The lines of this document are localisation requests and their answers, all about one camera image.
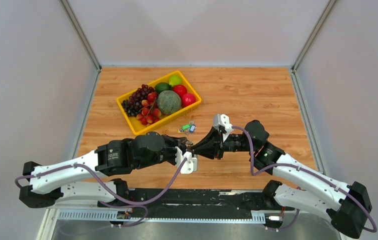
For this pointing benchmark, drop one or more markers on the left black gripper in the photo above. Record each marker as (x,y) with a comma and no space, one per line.
(174,142)

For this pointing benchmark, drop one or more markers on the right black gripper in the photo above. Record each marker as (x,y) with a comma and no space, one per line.
(212,147)

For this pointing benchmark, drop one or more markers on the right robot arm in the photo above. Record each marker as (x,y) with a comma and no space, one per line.
(346,206)

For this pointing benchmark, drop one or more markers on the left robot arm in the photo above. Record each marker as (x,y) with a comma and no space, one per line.
(43,186)

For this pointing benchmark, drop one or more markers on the keys with coloured tags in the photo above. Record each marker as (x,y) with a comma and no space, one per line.
(188,128)

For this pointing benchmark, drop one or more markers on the pink red ball fruit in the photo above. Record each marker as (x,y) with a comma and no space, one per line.
(187,99)

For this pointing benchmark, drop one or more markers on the green netted melon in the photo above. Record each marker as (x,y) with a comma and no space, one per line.
(169,102)

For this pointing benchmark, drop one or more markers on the red cherry cluster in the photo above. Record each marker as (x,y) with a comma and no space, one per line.
(149,114)

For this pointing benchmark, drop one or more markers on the red apple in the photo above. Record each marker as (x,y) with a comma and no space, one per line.
(181,90)

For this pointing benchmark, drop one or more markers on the dark green avocado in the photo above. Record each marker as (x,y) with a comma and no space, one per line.
(160,87)

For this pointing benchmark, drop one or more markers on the light green lime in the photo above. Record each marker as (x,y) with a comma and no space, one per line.
(174,80)

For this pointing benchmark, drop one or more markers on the dark purple grape bunch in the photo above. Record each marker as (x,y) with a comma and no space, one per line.
(131,105)

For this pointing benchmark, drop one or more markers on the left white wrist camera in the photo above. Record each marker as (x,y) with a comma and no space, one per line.
(186,162)

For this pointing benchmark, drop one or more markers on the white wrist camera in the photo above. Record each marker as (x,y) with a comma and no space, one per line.
(186,162)
(221,123)

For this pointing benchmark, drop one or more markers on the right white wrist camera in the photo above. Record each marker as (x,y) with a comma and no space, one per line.
(221,123)

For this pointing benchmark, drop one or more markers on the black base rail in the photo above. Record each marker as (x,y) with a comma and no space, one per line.
(211,206)

